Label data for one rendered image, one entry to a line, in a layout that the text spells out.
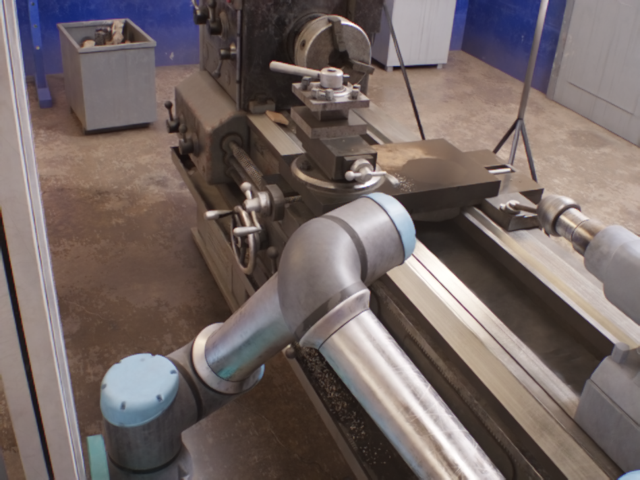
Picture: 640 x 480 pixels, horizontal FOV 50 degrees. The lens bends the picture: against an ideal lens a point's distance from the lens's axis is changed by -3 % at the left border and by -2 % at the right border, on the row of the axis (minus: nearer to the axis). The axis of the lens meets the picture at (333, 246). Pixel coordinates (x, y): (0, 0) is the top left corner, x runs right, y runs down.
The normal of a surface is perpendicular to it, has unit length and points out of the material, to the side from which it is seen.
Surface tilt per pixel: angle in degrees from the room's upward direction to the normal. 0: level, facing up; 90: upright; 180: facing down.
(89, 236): 0
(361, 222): 22
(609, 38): 90
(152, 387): 5
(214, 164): 90
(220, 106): 32
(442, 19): 90
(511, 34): 90
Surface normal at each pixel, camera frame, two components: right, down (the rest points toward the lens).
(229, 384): 0.36, 0.28
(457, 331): -0.47, -0.60
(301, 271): -0.41, -0.44
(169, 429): 0.74, 0.40
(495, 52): -0.91, 0.15
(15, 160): 0.36, 0.50
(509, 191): 0.07, -0.85
